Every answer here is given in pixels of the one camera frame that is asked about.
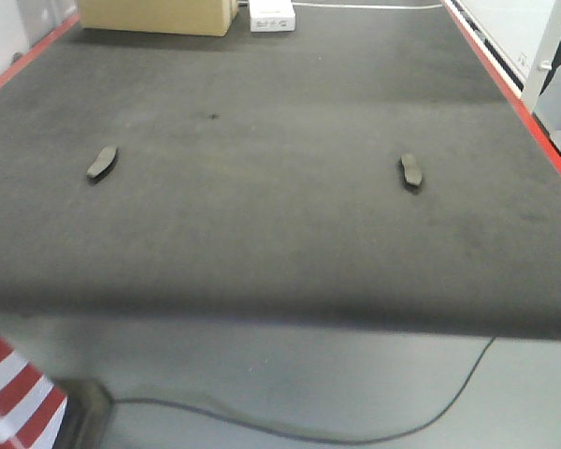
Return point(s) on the red conveyor edge rail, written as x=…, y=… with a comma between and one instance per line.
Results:
x=20, y=64

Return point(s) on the large cardboard box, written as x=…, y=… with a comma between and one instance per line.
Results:
x=189, y=18

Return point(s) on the grey brake pad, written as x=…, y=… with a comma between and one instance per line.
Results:
x=102, y=164
x=412, y=174

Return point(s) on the long white carton box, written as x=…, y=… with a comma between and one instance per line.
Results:
x=271, y=16

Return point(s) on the left striped traffic cone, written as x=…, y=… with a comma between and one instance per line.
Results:
x=39, y=412

